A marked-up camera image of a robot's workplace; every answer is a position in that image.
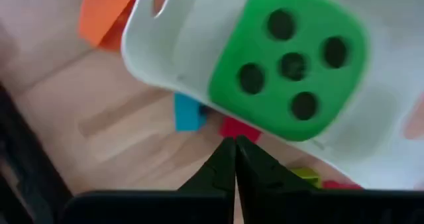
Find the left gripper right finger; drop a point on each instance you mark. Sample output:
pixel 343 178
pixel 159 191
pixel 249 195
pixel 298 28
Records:
pixel 298 207

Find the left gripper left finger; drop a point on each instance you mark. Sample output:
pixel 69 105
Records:
pixel 149 207

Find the small teal toy block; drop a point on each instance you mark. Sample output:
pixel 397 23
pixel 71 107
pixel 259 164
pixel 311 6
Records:
pixel 187 114

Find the green foam die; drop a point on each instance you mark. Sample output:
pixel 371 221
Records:
pixel 258 48

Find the white plastic bin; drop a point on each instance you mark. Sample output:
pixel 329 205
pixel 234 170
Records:
pixel 185 45

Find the orange toy block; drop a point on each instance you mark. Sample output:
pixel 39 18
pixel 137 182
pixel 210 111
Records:
pixel 102 15

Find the small green toy block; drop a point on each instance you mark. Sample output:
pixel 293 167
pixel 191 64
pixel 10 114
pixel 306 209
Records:
pixel 308 177

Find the pink-red toy brick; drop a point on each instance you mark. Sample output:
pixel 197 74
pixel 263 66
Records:
pixel 341 185

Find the small red toy block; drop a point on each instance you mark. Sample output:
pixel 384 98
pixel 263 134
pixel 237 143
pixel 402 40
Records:
pixel 236 128

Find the black aluminium table frame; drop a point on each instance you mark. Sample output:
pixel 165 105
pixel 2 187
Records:
pixel 20 171

